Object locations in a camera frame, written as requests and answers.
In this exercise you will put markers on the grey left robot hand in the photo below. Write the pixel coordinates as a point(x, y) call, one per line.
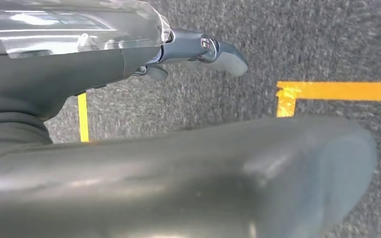
point(62, 72)

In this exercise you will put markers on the yellow floor tape marking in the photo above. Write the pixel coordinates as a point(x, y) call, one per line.
point(341, 91)
point(83, 118)

